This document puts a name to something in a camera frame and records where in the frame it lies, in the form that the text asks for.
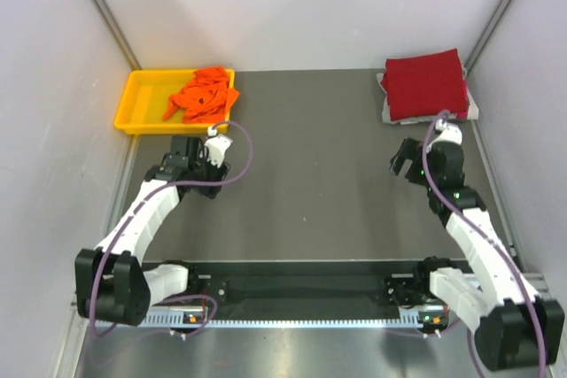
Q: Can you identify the dark red t shirt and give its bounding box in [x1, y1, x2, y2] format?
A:
[381, 49, 469, 121]

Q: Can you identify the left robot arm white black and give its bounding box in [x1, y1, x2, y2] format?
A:
[74, 135, 232, 326]

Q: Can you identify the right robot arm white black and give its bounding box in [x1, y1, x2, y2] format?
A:
[390, 138, 565, 372]

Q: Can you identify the folded grey t shirt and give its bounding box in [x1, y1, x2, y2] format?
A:
[376, 68, 434, 125]

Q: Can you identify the folded pink white t shirt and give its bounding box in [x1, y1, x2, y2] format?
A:
[397, 79, 480, 125]

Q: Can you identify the orange t shirt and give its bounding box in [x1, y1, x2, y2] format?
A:
[162, 66, 240, 124]

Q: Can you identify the yellow plastic bin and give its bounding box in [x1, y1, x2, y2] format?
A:
[114, 68, 235, 135]

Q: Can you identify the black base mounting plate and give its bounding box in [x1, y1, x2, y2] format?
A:
[188, 275, 433, 308]

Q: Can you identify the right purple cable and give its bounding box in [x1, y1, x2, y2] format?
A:
[421, 109, 548, 378]

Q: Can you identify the purple cable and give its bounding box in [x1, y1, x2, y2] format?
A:
[421, 109, 548, 378]
[88, 120, 254, 339]

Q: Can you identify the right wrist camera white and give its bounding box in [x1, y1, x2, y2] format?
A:
[431, 120, 462, 145]

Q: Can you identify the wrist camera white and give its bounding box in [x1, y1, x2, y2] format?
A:
[431, 120, 462, 145]
[204, 126, 233, 168]

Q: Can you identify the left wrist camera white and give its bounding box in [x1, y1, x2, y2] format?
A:
[204, 126, 233, 168]

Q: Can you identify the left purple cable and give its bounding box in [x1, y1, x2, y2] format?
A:
[88, 120, 254, 339]

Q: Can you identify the aluminium frame rail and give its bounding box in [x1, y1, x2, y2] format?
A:
[70, 273, 551, 308]

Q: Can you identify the grey slotted cable duct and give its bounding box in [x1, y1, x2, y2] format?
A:
[95, 309, 448, 329]

